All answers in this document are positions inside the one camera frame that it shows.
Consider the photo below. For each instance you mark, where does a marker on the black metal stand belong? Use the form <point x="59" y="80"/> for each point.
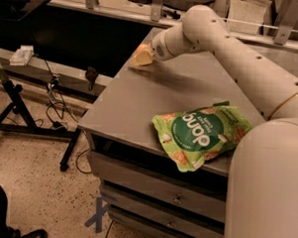
<point x="17" y="105"/>

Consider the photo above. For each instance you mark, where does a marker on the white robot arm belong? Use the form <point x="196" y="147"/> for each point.
<point x="262" y="195"/>

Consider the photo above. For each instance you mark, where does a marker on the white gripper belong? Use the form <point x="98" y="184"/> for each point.
<point x="159" y="49"/>

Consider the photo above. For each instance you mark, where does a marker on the orange fruit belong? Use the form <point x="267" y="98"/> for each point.
<point x="140" y="48"/>

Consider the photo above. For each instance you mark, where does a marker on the grey drawer cabinet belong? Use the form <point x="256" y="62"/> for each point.
<point x="148" y="193"/>

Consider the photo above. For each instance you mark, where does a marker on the green rice chip bag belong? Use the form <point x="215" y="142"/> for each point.
<point x="195" y="137"/>

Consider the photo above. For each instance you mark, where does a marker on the black shoe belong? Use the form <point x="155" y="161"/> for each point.
<point x="15" y="233"/>

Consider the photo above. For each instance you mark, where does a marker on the black office chair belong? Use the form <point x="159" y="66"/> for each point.
<point x="167" y="1"/>

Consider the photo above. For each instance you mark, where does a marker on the black plug on ledge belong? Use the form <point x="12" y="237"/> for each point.
<point x="91" y="75"/>

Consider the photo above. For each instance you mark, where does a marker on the small white box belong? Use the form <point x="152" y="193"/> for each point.
<point x="22" y="56"/>

